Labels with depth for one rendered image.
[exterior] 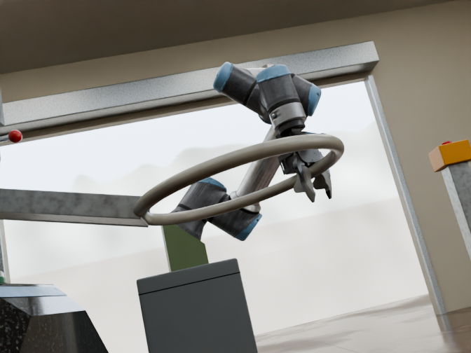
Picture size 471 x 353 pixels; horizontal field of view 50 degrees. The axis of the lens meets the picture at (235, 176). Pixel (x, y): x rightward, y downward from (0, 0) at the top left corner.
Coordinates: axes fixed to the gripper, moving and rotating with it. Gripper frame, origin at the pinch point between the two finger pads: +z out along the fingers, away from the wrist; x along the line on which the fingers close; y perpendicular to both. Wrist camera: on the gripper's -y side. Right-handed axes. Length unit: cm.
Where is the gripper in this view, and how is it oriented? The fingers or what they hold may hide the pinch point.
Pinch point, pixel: (322, 195)
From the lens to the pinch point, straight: 127.6
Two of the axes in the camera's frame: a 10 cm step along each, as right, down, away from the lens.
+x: -8.1, 1.1, -5.8
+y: -5.1, 3.7, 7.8
